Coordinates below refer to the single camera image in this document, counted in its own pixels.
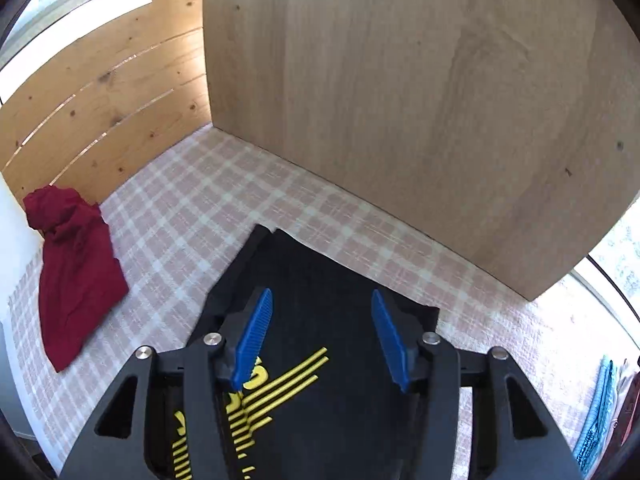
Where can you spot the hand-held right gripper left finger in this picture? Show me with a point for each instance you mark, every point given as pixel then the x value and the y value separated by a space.
pixel 252 335

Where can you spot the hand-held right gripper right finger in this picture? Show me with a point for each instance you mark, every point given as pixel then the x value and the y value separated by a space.
pixel 392 340

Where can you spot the black shirt with yellow print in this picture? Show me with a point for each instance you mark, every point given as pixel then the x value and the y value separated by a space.
pixel 320 300

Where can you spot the stack of folded clothes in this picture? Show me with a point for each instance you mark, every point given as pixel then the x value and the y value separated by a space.
pixel 602 410

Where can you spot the pink plaid bed sheet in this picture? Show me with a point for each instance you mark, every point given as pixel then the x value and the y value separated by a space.
pixel 165 200

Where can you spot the dark red garment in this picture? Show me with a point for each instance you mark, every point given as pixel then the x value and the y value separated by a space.
pixel 75 280

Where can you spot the large light brown wooden board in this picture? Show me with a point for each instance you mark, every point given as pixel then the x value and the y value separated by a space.
pixel 400 100

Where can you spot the pine slat panel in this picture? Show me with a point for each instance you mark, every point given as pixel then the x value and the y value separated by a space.
pixel 115 90

